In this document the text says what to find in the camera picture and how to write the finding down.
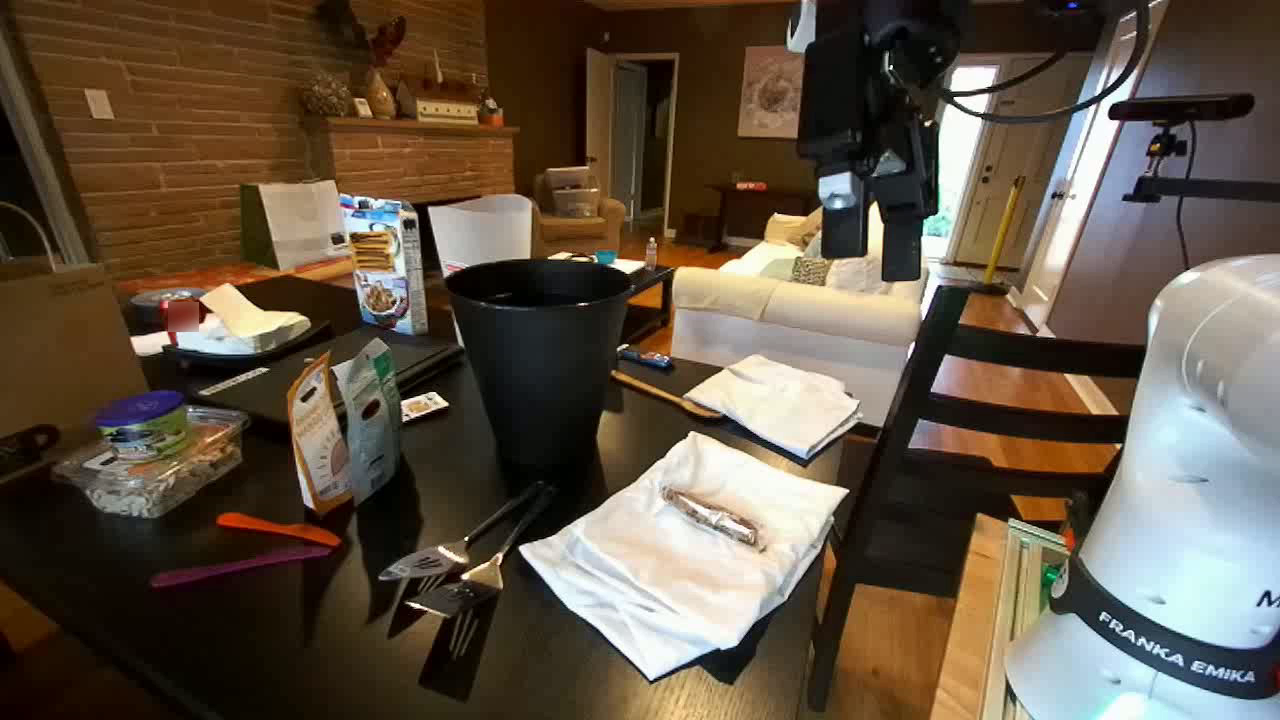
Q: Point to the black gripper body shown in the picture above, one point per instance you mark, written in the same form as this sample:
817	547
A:
874	73

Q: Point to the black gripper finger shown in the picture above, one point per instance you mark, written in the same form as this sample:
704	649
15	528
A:
901	243
846	217

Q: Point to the clear snack package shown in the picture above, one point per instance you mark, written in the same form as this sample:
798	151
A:
719	516

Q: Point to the white towel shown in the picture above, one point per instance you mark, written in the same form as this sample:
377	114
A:
667	588

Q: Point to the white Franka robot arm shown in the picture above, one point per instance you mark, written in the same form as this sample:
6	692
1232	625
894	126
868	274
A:
1170	600

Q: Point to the dark wooden chair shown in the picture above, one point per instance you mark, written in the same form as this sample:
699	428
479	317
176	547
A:
915	506

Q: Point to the folded white cloth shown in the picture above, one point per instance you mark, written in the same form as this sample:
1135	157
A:
781	407

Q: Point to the black plastic bin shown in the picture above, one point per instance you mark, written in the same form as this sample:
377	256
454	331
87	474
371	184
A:
540	339

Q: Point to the white paper bag right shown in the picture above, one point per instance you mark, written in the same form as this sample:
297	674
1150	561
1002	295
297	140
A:
482	229

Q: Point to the white paper bag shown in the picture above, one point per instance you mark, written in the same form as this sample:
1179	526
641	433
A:
288	226
482	229

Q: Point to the cereal box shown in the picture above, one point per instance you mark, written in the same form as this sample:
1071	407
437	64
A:
386	260

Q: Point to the small white packet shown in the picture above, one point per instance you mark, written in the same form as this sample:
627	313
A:
423	407

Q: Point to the grey green snack pouch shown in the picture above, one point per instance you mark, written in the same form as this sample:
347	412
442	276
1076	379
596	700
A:
375	419

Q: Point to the metal spatula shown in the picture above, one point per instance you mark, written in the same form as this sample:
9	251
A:
448	553

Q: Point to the metal fork turner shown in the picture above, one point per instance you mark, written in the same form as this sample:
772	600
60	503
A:
482	581

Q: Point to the brown white snack pouch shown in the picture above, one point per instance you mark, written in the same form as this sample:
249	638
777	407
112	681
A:
316	440

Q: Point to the white napkin stack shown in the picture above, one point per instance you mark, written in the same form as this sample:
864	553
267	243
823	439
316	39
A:
233	325

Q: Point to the orange plastic knife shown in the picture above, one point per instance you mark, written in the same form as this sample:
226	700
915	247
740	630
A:
310	532

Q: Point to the blue lid jar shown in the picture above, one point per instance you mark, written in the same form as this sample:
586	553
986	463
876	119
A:
150	424

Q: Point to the clear plastic food container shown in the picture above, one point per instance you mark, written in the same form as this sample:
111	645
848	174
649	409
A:
146	488

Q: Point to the framed wall picture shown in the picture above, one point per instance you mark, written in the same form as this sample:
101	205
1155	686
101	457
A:
769	94

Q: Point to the black camera on stand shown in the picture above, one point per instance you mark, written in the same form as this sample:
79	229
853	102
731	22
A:
1170	114

